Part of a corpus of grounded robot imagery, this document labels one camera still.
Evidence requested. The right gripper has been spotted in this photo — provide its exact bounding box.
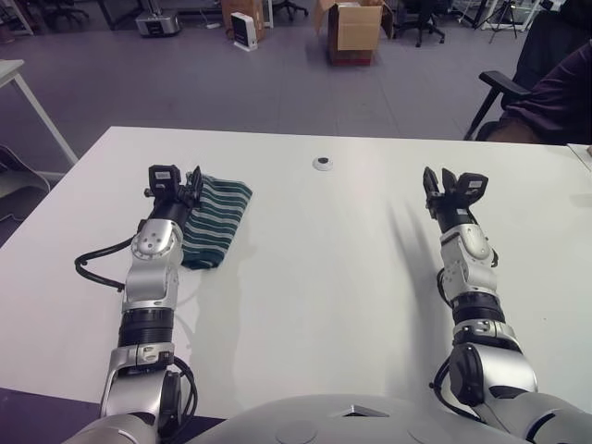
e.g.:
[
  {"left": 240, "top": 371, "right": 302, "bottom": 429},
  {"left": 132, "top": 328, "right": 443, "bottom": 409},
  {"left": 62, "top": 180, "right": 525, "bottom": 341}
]
[{"left": 422, "top": 166, "right": 480, "bottom": 233}]

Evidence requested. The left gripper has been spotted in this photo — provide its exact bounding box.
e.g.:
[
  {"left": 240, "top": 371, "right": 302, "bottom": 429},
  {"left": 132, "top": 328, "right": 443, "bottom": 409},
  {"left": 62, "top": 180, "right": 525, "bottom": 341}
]
[{"left": 144, "top": 165, "right": 204, "bottom": 228}]

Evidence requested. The green white striped T-shirt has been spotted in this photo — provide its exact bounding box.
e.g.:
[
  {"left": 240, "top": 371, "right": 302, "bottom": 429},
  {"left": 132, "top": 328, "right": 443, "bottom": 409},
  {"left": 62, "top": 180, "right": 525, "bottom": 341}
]
[{"left": 179, "top": 172, "right": 253, "bottom": 272}]

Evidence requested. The black office chair with armrest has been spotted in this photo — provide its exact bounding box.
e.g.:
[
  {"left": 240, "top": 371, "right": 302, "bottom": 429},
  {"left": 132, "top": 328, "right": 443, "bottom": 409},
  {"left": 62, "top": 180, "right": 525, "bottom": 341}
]
[{"left": 463, "top": 7, "right": 592, "bottom": 142}]

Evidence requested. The person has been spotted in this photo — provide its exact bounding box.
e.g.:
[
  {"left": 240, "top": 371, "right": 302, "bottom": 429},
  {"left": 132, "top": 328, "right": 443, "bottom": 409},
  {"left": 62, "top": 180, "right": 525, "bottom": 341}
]
[{"left": 488, "top": 38, "right": 592, "bottom": 144}]

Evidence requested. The white box-shaped appliance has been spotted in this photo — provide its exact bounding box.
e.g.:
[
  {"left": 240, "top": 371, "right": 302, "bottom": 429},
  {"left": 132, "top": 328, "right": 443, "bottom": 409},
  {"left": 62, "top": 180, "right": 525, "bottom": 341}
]
[{"left": 229, "top": 11, "right": 261, "bottom": 52}]

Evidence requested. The black swivel office chair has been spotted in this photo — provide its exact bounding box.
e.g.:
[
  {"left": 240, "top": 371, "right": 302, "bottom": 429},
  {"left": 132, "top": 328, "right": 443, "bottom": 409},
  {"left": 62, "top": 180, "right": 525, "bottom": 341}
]
[{"left": 393, "top": 0, "right": 448, "bottom": 48}]

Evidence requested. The silver machine on floor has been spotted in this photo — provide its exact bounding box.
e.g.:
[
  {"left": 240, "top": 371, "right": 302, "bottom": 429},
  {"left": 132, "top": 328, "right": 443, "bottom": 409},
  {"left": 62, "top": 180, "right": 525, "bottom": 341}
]
[{"left": 134, "top": 10, "right": 182, "bottom": 39}]

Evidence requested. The open cardboard box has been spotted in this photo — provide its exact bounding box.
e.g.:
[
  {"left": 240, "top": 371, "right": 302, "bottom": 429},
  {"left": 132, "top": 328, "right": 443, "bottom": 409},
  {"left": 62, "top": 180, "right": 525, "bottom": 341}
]
[{"left": 315, "top": 0, "right": 395, "bottom": 67}]

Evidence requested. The grey chair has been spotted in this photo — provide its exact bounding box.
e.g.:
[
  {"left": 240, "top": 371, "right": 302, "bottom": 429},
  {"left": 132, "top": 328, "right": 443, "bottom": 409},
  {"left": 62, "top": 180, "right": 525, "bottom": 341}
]
[{"left": 0, "top": 142, "right": 52, "bottom": 224}]

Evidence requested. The closed brown cardboard box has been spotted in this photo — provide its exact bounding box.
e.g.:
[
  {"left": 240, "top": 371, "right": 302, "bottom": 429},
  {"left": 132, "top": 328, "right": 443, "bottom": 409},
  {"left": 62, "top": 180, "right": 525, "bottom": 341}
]
[{"left": 220, "top": 0, "right": 268, "bottom": 30}]

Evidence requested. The robot body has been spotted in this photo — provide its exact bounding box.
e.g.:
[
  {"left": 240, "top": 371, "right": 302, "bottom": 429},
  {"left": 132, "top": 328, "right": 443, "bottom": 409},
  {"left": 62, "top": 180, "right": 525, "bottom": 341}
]
[{"left": 59, "top": 392, "right": 592, "bottom": 444}]

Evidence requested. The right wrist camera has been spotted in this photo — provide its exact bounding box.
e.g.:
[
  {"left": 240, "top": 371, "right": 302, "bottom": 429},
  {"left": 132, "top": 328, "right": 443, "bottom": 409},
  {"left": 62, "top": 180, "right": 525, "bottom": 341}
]
[{"left": 454, "top": 171, "right": 489, "bottom": 204}]

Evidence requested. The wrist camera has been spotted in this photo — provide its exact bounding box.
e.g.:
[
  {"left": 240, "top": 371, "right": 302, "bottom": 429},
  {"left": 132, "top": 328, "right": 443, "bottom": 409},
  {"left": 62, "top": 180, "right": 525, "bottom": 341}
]
[
  {"left": 454, "top": 171, "right": 489, "bottom": 204},
  {"left": 147, "top": 163, "right": 182, "bottom": 203}
]

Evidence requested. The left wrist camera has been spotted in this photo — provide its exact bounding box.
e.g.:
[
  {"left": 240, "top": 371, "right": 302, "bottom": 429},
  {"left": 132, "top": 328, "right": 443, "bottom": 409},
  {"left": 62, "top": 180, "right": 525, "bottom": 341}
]
[{"left": 147, "top": 163, "right": 182, "bottom": 203}]

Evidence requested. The black cable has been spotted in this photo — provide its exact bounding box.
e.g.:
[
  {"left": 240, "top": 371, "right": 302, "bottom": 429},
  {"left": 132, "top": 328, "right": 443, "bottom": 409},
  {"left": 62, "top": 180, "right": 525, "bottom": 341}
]
[
  {"left": 73, "top": 238, "right": 140, "bottom": 293},
  {"left": 427, "top": 355, "right": 482, "bottom": 421}
]

